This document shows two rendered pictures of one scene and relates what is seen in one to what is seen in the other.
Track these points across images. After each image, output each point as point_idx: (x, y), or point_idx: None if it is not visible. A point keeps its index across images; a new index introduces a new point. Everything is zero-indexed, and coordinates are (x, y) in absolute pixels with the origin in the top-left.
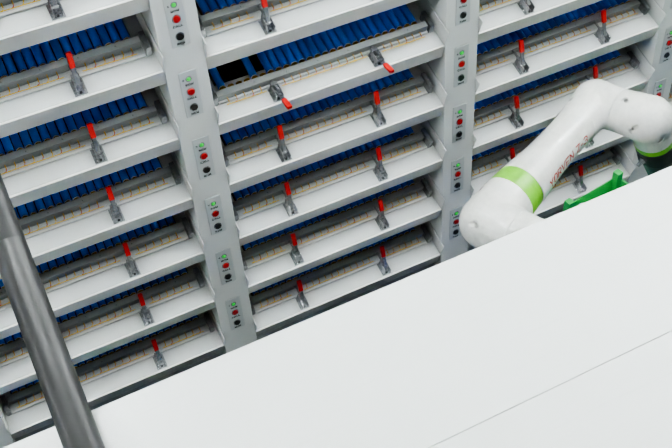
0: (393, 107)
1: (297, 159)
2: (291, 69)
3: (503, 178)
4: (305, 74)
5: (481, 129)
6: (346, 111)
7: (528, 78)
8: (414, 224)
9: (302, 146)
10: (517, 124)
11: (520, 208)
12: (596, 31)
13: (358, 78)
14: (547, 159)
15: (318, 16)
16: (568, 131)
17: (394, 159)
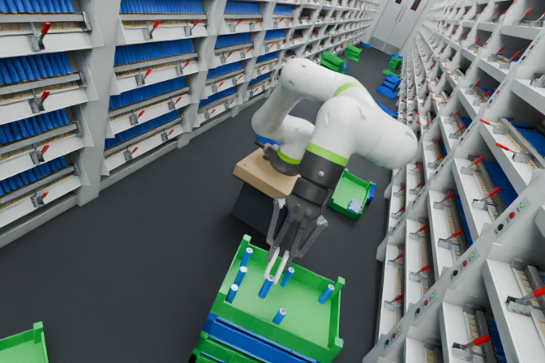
0: (488, 217)
1: (459, 174)
2: (517, 133)
3: (362, 85)
4: (512, 140)
5: (462, 322)
6: (491, 197)
7: (499, 317)
8: (405, 300)
9: (469, 179)
10: (454, 343)
11: (337, 78)
12: None
13: (503, 155)
14: (358, 94)
15: (543, 93)
16: (371, 106)
17: (453, 255)
